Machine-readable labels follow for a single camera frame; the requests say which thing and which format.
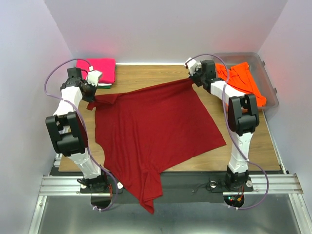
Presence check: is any aluminium rail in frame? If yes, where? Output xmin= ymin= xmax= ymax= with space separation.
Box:
xmin=39 ymin=174 xmax=303 ymax=196

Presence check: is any folded green t shirt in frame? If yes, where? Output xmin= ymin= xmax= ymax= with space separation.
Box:
xmin=98 ymin=85 xmax=112 ymax=89

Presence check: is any orange t shirt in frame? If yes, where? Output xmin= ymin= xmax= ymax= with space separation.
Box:
xmin=211 ymin=62 xmax=267 ymax=108

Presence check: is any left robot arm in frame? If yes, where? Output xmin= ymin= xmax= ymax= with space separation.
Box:
xmin=45 ymin=67 xmax=109 ymax=194

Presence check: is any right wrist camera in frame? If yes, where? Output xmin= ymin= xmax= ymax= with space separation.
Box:
xmin=184 ymin=58 xmax=201 ymax=76

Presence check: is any folded pink t shirt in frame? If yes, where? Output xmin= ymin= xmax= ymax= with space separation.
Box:
xmin=76 ymin=58 xmax=116 ymax=84

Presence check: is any dark red t shirt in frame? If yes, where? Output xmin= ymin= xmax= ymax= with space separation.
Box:
xmin=87 ymin=78 xmax=226 ymax=213

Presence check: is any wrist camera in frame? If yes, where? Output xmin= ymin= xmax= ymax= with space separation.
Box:
xmin=184 ymin=58 xmax=201 ymax=76
xmin=86 ymin=70 xmax=103 ymax=87

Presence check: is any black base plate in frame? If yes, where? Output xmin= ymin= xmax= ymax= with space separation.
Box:
xmin=80 ymin=171 xmax=254 ymax=204

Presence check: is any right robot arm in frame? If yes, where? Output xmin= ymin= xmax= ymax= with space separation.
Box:
xmin=185 ymin=58 xmax=259 ymax=190

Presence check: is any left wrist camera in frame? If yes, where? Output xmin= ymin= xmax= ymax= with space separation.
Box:
xmin=86 ymin=70 xmax=103 ymax=87

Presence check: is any clear plastic bin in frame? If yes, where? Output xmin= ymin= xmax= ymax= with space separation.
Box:
xmin=215 ymin=52 xmax=279 ymax=111

